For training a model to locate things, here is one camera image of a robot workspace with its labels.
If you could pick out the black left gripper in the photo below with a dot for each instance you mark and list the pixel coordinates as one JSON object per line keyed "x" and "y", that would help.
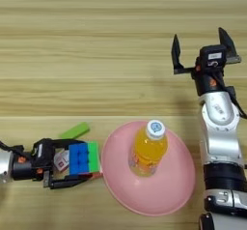
{"x": 22, "y": 171}

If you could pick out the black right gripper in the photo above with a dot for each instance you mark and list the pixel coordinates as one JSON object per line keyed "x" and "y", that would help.
{"x": 205, "y": 80}

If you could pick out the white red card box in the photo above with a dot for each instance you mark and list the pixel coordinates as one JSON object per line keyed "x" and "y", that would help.
{"x": 61, "y": 161}

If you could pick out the multicolour puzzle cube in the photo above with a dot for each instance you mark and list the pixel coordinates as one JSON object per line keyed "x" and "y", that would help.
{"x": 80, "y": 158}

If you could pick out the green rectangular block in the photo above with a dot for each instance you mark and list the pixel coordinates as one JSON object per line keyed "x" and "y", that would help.
{"x": 75, "y": 130}

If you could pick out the orange juice bottle white cap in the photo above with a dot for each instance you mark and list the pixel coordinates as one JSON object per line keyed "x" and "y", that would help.
{"x": 149, "y": 150}

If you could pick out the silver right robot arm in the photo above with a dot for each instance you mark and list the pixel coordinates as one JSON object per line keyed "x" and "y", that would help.
{"x": 222, "y": 134}

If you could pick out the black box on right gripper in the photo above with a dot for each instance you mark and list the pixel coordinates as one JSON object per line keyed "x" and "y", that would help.
{"x": 212, "y": 61}

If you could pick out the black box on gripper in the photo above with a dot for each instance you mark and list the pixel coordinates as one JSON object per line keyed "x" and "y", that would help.
{"x": 212, "y": 61}
{"x": 45, "y": 153}

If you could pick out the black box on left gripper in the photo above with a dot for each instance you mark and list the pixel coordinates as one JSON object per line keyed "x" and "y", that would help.
{"x": 45, "y": 153}

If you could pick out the pink plate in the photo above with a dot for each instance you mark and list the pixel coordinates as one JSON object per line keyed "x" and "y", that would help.
{"x": 154, "y": 192}

